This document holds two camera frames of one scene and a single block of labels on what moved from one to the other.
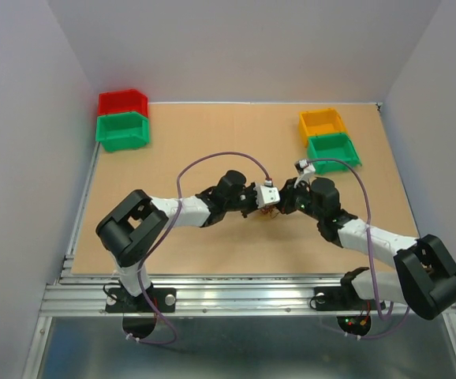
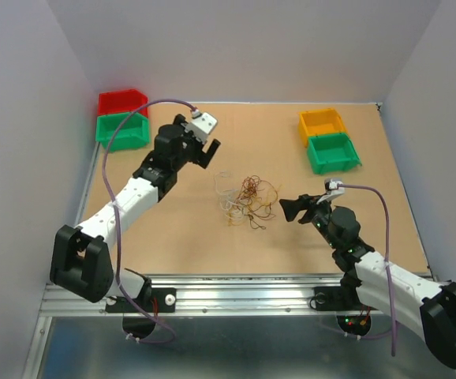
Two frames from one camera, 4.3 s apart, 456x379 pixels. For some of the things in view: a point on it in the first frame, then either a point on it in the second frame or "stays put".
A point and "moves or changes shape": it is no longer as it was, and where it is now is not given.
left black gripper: [249, 189] → [200, 158]
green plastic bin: [122, 131] stays put
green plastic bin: [334, 146] stays put
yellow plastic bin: [327, 121] stays put
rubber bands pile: [273, 212] moves or changes shape
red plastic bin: [121, 102] stays put
